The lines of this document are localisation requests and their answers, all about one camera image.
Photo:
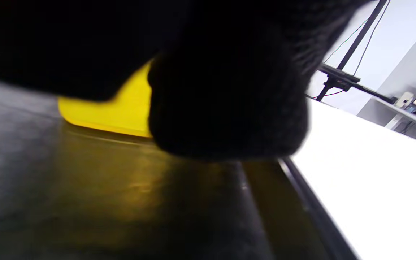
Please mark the person's left hand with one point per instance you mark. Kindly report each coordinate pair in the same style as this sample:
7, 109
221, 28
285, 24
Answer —
211, 72

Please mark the yellow plastic food container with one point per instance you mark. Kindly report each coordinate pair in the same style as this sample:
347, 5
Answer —
121, 115

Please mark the black tripod stand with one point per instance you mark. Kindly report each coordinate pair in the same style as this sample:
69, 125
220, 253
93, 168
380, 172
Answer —
341, 77

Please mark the black plastic tray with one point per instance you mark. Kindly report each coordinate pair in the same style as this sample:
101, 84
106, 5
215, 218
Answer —
85, 198

